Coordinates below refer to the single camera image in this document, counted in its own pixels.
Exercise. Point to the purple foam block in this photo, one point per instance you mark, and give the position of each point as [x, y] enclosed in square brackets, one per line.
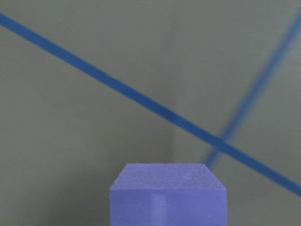
[168, 194]

